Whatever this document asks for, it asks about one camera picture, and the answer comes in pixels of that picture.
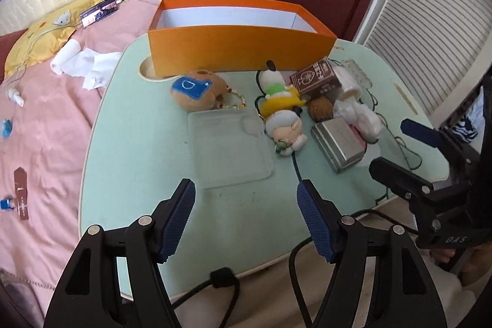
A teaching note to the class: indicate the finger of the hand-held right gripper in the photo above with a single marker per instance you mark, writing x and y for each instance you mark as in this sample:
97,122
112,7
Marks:
392,172
413,128

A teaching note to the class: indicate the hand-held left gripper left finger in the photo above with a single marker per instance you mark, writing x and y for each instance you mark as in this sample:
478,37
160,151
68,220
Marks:
178,220

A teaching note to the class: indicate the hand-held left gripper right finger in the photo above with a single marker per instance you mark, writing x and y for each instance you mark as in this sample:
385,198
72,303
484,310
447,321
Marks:
317,224

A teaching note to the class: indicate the white tissue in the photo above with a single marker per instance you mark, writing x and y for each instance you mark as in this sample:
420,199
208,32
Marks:
361,116

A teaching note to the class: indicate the white tape roll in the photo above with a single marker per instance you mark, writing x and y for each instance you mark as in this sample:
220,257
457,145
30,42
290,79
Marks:
348,82

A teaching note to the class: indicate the clear plastic container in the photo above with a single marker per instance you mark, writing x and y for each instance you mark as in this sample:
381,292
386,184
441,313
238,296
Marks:
226,151

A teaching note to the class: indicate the brown card box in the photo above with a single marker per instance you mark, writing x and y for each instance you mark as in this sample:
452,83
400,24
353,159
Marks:
315,78

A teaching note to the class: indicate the brown bear plush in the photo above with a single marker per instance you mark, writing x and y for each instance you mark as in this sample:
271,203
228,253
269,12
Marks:
207,80

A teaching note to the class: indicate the orange cardboard box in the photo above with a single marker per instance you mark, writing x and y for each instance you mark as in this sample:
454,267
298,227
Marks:
238,51

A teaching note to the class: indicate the person's right hand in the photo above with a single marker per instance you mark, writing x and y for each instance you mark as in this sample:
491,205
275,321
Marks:
442,257

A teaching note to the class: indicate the blue white striped cloth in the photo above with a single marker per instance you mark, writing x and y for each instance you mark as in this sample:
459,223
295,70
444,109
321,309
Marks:
467,128

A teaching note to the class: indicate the silver metal tin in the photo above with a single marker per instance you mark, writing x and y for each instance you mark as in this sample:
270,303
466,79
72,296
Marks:
338,141

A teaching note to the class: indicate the white slatted shutter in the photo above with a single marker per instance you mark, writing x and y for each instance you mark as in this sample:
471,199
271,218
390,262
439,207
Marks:
422,24

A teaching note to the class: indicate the white haired doll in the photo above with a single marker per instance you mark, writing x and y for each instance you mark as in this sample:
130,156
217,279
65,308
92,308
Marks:
284,124

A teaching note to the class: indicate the beige cloth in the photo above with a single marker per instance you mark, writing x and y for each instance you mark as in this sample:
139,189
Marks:
434,297

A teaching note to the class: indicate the pink blanket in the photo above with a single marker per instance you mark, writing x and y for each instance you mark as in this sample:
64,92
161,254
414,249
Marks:
50,159

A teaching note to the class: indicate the brown bookmark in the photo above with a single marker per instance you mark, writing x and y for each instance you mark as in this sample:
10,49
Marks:
21,193

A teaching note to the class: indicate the small blue white toy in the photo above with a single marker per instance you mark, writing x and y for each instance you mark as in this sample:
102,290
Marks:
5,204

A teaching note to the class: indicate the white toilet paper roll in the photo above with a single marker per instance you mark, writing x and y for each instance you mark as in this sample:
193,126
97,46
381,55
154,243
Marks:
69,55

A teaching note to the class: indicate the smartphone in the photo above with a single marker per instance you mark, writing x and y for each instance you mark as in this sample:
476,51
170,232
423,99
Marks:
100,11

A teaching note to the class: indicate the yellow pillow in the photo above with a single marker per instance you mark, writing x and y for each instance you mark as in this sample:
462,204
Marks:
34,39

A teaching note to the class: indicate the red pillow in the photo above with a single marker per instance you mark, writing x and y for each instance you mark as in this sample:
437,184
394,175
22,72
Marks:
7,51

